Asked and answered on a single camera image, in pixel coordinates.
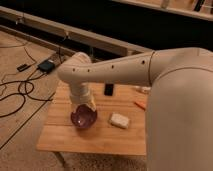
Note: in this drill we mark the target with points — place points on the black power adapter box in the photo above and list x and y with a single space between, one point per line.
46 66

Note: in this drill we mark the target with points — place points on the black eraser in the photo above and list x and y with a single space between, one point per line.
108 89

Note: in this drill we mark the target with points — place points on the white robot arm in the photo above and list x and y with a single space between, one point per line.
179 113

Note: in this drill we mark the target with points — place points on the small white object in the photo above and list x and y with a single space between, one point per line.
144 90

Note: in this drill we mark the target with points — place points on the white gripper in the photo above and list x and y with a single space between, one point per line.
82 97

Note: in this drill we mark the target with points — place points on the white sponge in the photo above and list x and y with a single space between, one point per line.
119 120

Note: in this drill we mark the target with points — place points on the purple bowl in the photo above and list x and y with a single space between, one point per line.
84 117

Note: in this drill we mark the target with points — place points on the orange carrot toy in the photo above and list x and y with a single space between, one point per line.
142 105

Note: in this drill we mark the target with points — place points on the small black device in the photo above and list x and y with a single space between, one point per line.
23 67

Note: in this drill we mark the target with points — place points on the wooden table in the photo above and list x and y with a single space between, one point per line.
60 135

